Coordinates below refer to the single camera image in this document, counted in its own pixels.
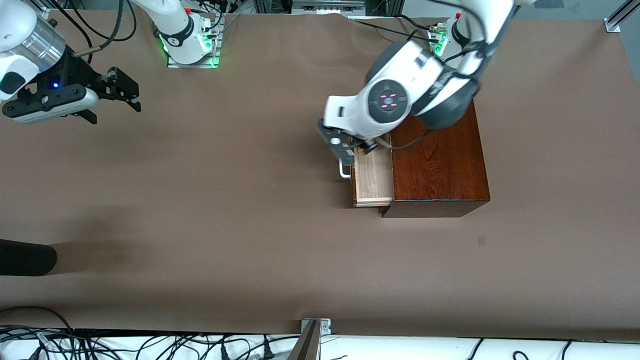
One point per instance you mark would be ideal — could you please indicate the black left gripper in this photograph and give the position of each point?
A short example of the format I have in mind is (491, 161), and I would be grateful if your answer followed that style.
(368, 148)

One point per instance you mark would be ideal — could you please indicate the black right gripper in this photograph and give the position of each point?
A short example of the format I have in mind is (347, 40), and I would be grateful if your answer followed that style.
(80, 73)

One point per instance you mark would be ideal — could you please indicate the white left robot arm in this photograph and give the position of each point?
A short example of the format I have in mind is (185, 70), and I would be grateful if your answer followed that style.
(390, 100)

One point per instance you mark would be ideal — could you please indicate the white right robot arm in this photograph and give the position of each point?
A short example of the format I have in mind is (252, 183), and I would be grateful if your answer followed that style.
(20, 30)

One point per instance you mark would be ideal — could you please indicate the dark brown wooden cabinet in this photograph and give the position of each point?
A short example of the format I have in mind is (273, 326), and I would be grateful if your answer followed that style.
(440, 175)

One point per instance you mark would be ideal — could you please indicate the metal equipment rack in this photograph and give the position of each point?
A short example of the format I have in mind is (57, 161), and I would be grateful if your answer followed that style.
(325, 6)

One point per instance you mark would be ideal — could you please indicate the black cylindrical object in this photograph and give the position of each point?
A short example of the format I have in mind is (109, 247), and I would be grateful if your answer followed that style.
(25, 257)

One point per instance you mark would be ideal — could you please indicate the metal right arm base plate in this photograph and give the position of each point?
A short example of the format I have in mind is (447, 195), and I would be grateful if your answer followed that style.
(192, 65)

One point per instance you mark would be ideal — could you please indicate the aluminium table edge rail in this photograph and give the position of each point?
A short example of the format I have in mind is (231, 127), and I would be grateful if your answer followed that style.
(46, 12)

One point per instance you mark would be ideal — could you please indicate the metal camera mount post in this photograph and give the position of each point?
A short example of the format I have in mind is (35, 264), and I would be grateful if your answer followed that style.
(310, 340)

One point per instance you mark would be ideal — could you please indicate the aluminium corner rail bracket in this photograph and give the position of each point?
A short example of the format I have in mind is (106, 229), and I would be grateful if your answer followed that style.
(612, 25)

